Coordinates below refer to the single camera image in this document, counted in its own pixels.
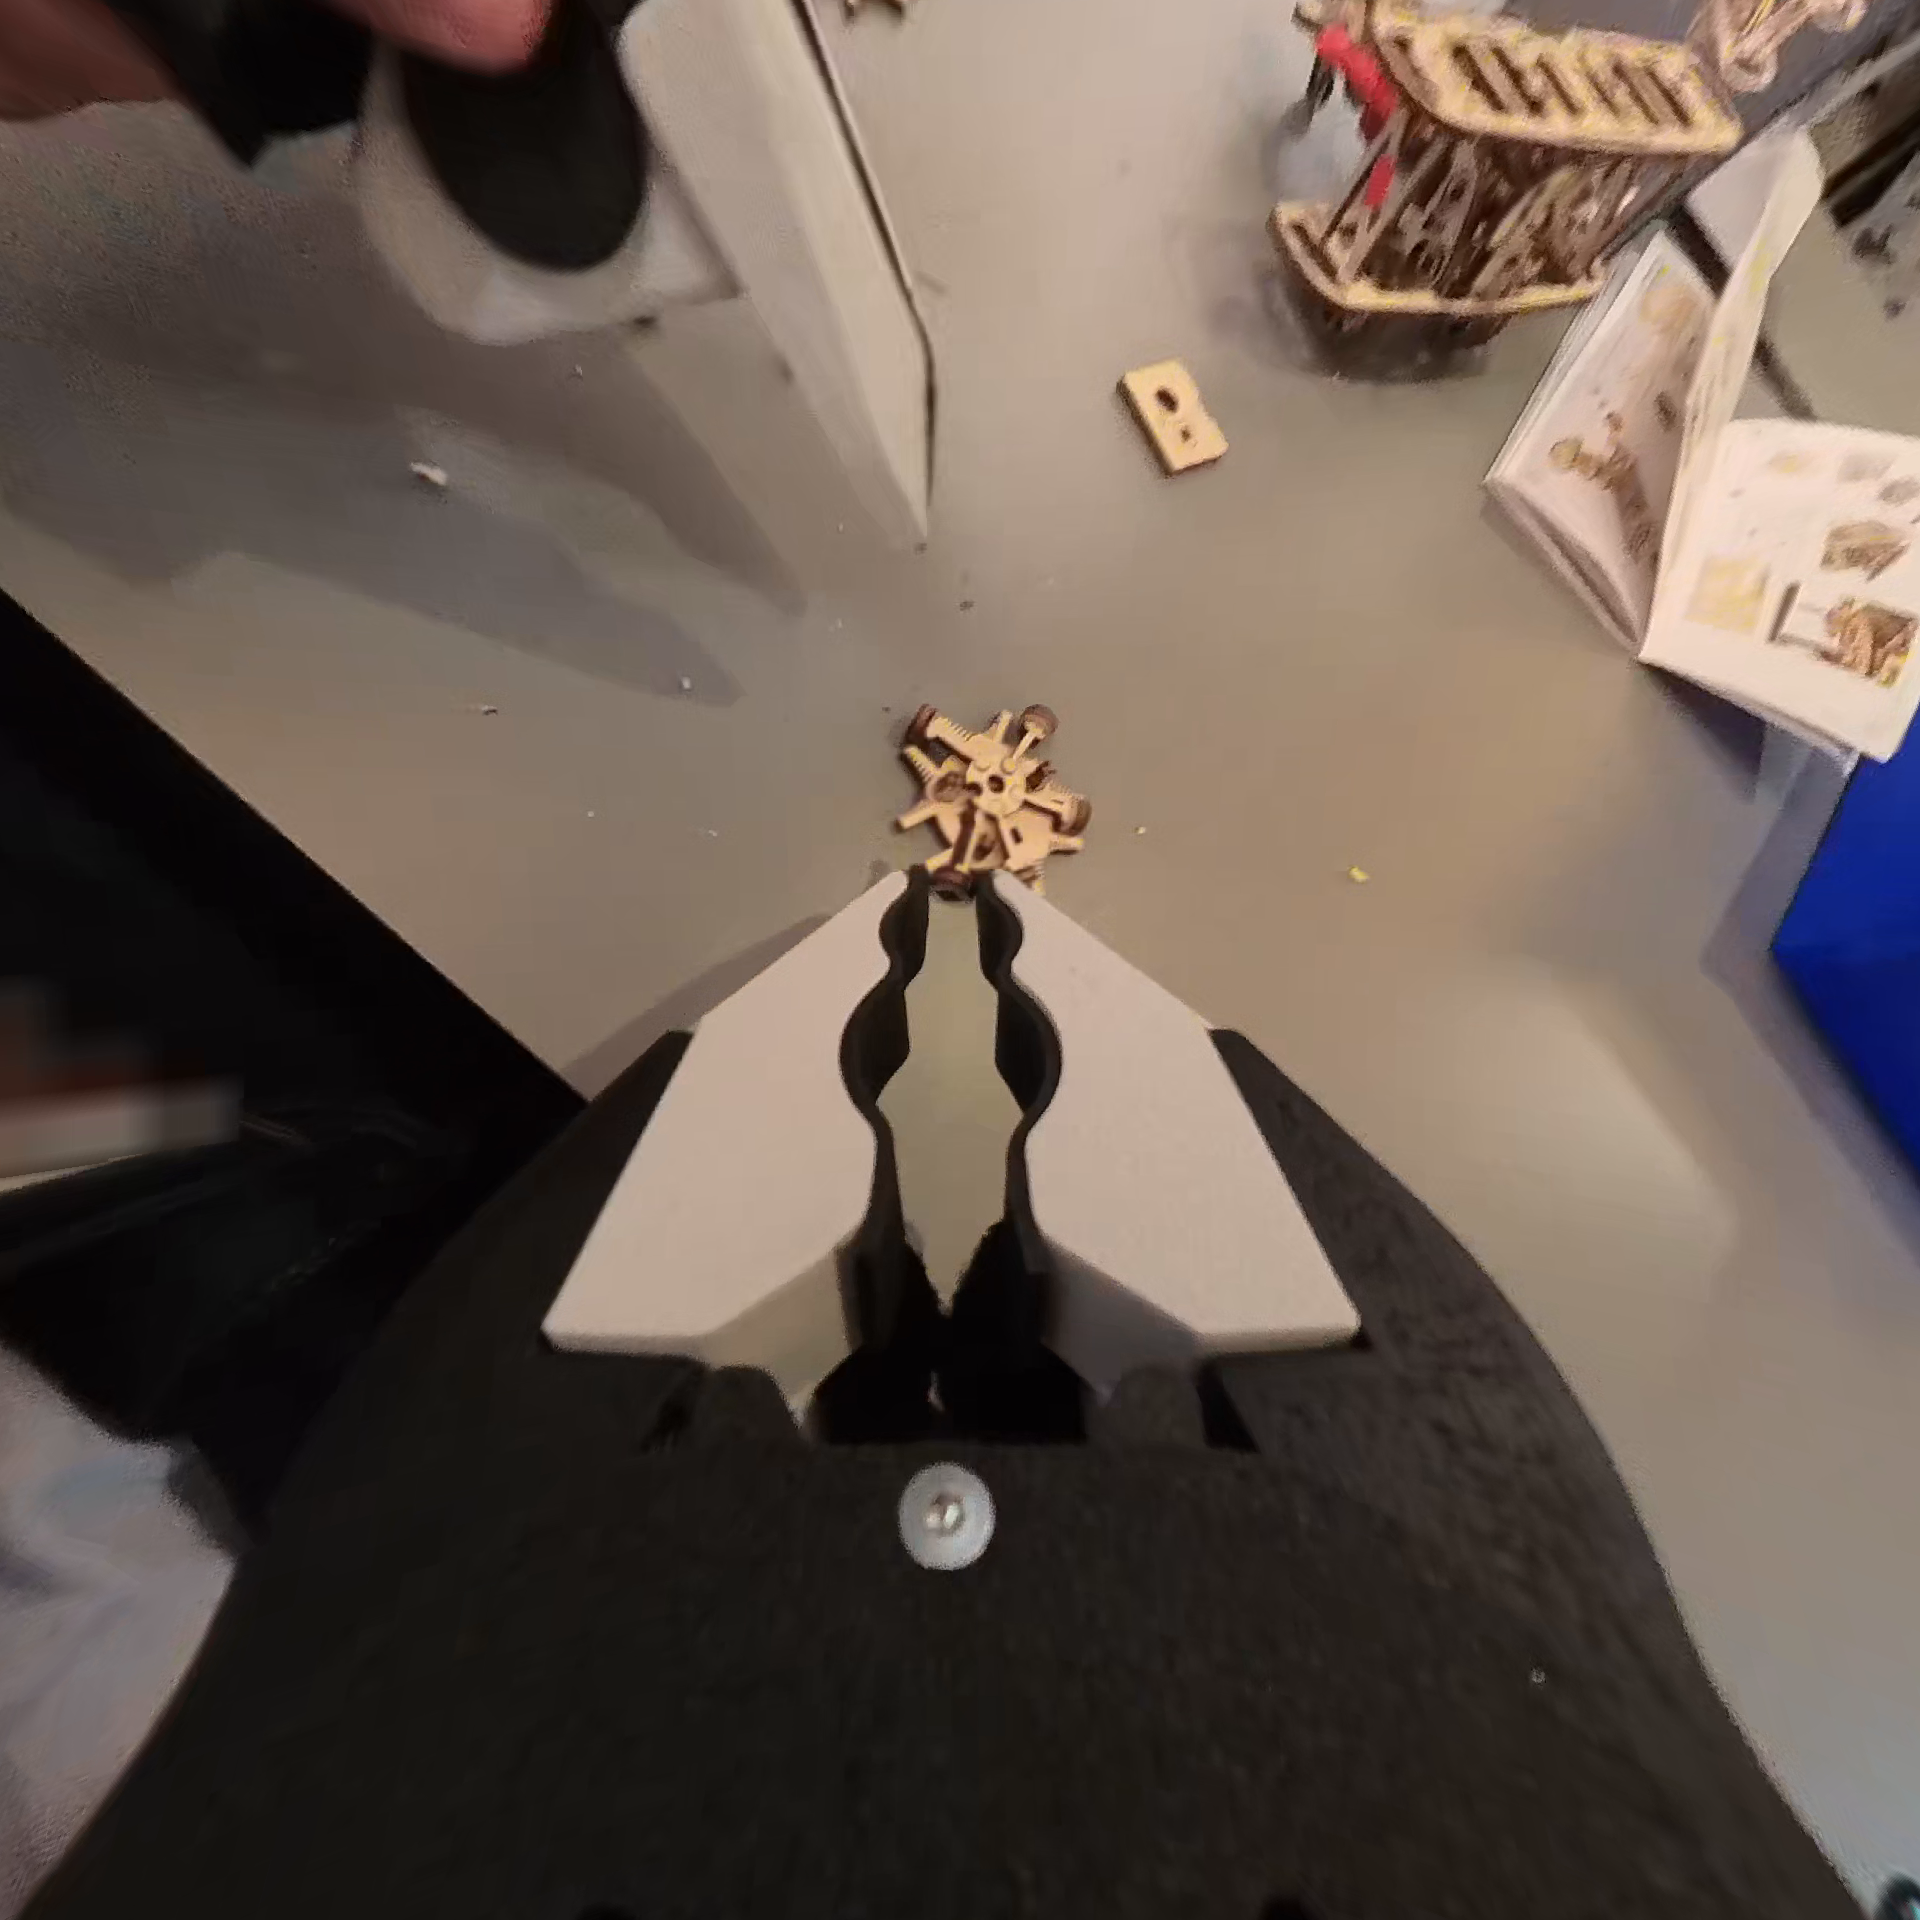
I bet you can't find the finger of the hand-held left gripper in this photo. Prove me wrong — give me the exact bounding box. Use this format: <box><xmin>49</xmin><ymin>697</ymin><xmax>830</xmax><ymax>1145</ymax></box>
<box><xmin>620</xmin><ymin>0</ymin><xmax>937</xmax><ymax>554</ymax></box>

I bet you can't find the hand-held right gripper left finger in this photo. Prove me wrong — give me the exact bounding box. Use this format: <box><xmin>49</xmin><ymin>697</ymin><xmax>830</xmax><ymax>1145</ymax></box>
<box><xmin>539</xmin><ymin>867</ymin><xmax>942</xmax><ymax>1401</ymax></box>

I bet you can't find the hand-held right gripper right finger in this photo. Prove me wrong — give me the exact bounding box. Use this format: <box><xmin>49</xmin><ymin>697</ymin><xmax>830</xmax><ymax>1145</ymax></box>
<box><xmin>948</xmin><ymin>872</ymin><xmax>1363</xmax><ymax>1392</ymax></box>

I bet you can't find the wooden radial engine piece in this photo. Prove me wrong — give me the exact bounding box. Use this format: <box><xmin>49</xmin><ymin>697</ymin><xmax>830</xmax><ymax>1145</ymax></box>
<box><xmin>896</xmin><ymin>701</ymin><xmax>1092</xmax><ymax>899</ymax></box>

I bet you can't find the person's left hand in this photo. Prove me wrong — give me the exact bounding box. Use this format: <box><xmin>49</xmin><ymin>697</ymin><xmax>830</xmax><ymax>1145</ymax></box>
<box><xmin>0</xmin><ymin>0</ymin><xmax>560</xmax><ymax>125</ymax></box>

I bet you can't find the small rectangular wooden piece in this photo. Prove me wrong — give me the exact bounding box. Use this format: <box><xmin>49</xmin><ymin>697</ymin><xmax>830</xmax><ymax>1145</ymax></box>
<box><xmin>1113</xmin><ymin>359</ymin><xmax>1231</xmax><ymax>481</ymax></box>

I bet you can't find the wooden biplane model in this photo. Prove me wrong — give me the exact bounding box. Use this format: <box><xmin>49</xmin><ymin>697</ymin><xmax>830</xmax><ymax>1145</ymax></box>
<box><xmin>1263</xmin><ymin>0</ymin><xmax>1744</xmax><ymax>345</ymax></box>

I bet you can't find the blue box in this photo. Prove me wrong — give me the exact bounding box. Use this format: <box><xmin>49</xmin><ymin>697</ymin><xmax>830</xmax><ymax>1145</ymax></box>
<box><xmin>1769</xmin><ymin>748</ymin><xmax>1920</xmax><ymax>1175</ymax></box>

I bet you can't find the black model kit box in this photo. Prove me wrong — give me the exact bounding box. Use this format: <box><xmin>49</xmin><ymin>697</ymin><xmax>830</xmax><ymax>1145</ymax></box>
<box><xmin>1500</xmin><ymin>0</ymin><xmax>1920</xmax><ymax>169</ymax></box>

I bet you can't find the open instruction booklet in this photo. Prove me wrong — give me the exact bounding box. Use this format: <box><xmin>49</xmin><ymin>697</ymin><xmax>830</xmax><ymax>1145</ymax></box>
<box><xmin>1481</xmin><ymin>133</ymin><xmax>1920</xmax><ymax>763</ymax></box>

